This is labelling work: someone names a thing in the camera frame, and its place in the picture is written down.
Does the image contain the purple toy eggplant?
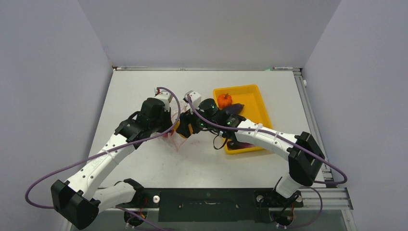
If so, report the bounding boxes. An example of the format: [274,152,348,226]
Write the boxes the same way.
[223,103,244,115]

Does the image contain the orange toy pumpkin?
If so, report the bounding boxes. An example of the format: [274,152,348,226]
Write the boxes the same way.
[217,93,233,109]

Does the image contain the clear zip top bag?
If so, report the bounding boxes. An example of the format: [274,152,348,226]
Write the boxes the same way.
[159,100,189,152]

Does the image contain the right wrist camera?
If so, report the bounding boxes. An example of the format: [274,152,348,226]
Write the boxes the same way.
[183,90,202,109]

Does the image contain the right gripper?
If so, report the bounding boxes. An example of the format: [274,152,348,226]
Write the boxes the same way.
[178,103,217,138]

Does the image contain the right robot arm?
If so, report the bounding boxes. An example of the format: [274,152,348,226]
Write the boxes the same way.
[176,94,325,206]

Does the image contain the aluminium frame rail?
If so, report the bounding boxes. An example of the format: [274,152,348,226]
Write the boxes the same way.
[113,66,354,211]

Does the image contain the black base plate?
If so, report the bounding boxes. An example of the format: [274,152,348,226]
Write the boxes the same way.
[124,188,304,222]

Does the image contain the yellow toy bell pepper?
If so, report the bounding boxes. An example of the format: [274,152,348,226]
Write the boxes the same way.
[174,120,193,139]

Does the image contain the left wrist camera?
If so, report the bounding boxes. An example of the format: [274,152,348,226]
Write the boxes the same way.
[155,89,173,112]

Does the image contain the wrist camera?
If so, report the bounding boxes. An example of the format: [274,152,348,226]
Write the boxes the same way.
[155,89,173,112]
[183,90,202,109]

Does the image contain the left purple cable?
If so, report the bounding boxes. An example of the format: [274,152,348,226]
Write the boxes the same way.
[25,87,182,231]

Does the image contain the yellow plastic tray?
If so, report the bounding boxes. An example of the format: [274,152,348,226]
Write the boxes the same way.
[213,84,274,155]

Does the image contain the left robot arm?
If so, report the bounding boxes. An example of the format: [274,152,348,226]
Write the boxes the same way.
[51,95,173,230]

